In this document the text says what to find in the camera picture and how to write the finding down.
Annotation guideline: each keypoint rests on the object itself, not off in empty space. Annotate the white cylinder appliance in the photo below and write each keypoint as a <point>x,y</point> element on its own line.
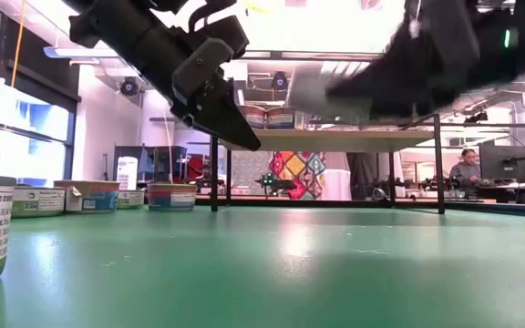
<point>127,173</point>

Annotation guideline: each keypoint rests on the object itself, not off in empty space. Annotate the person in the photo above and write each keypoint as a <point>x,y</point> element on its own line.
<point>465,171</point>

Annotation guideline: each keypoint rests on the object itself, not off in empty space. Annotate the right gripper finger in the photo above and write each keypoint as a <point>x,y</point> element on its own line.
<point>404,86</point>

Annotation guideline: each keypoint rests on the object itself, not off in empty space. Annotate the white round column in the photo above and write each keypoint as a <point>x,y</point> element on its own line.
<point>155,123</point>

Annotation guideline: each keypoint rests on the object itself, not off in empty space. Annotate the small yellow tag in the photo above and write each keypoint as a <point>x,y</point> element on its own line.
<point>259,8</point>

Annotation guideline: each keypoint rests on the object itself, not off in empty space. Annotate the green table mat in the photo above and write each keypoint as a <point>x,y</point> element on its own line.
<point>262,273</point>

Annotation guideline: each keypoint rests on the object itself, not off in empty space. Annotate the long ceiling light bar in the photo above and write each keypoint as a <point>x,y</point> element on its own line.
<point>85,52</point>

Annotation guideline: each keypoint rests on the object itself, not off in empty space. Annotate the black metal table frame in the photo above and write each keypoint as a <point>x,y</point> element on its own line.
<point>290,201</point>

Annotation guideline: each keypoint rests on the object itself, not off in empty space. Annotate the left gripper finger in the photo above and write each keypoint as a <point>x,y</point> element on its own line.
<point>230,34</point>
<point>212,100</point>

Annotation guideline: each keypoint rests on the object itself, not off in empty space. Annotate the black round ceiling device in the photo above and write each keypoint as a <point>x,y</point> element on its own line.
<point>129,86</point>
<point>279,81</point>

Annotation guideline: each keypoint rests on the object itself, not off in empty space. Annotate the black background robot arm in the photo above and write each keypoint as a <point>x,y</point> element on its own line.
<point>274,183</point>

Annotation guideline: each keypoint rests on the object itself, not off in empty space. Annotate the colourful patchwork quilt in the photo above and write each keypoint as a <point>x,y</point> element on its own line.
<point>296,175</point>

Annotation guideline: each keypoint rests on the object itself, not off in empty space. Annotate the dark hanging cloth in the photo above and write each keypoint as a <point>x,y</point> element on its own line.
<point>360,168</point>

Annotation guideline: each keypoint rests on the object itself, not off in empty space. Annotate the black cabinet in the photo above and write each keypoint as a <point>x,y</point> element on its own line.
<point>162,157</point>

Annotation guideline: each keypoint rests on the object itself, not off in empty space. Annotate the salmon can blue red label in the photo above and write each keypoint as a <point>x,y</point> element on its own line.
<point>171,198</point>
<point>281,118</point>
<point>100,200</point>
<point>257,116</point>

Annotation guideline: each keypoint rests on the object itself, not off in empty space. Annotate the wooden shelf black metal legs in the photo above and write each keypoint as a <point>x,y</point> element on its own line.
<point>335,140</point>

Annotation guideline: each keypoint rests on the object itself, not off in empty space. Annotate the white cloth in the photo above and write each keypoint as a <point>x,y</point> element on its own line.
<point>337,184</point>

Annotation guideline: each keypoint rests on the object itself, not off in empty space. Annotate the dark window frame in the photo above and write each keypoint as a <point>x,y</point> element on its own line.
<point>68,155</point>

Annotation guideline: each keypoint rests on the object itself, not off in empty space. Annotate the black background monitor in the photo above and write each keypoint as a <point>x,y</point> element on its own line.
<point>508,161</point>

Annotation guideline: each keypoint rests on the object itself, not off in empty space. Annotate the red fabric object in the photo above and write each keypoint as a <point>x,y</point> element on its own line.
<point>196,168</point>

